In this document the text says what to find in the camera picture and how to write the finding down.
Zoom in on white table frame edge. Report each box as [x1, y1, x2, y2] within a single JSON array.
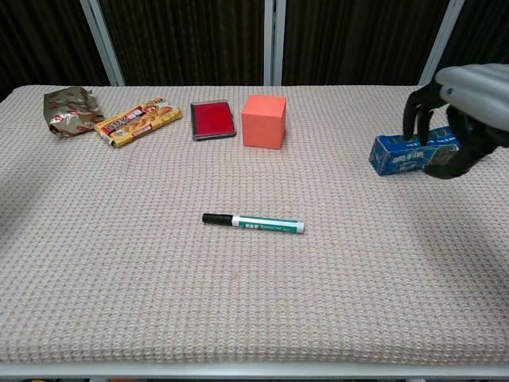
[[0, 361, 509, 380]]

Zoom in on white upright frame post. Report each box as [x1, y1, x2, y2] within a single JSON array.
[[262, 0, 286, 86]]

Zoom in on pink woven tablecloth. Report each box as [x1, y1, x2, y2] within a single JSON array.
[[0, 84, 509, 365]]

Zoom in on white slanted frame post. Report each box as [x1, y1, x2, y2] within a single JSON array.
[[418, 0, 466, 86], [79, 0, 126, 87]]

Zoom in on crumpled gold snack wrapper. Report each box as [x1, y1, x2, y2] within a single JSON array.
[[43, 86, 106, 138]]

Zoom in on red ink pad case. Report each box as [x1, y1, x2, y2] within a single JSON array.
[[189, 99, 238, 142]]

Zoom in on black marker cap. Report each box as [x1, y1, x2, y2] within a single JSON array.
[[201, 212, 235, 227]]

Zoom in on blue cookie box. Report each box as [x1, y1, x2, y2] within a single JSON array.
[[368, 124, 464, 177]]

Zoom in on orange cube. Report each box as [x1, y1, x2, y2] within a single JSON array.
[[240, 94, 289, 150]]

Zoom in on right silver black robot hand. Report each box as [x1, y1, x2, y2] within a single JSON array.
[[402, 63, 509, 180]]

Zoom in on yellow snack box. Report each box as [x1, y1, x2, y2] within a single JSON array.
[[93, 96, 184, 149]]

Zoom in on green white marker body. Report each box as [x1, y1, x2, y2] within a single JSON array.
[[231, 214, 306, 235]]

